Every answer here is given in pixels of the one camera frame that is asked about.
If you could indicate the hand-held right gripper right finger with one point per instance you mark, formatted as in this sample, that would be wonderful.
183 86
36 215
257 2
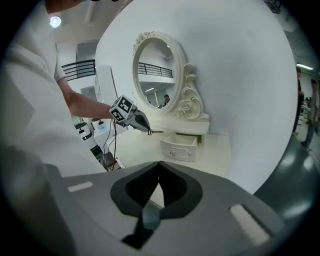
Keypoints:
215 212

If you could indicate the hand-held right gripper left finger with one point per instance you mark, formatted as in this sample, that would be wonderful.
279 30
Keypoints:
95 200

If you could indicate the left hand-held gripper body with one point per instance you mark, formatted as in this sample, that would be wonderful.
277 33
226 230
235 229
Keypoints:
122 110

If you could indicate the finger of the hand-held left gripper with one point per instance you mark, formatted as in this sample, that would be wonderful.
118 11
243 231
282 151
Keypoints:
144 117
135 125

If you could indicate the white ornate dressing table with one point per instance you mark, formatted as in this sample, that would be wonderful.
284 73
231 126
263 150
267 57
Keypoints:
140 150

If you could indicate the small white drawer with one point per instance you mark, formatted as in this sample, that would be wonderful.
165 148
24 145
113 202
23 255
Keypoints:
178 147

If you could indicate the person's left forearm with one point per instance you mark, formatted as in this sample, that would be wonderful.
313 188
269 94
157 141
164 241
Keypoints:
87 105

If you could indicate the white and black robot part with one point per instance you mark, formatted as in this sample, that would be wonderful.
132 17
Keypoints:
87 137

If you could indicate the black railing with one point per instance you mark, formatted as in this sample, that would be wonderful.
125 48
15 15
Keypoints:
78 68

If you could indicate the person's white shirt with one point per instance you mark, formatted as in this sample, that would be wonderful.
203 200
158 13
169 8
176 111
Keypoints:
30 87

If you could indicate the round ceiling lamp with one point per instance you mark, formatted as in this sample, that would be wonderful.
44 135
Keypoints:
55 21

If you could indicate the oval mirror with white frame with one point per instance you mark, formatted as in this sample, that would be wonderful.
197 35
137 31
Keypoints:
155 75

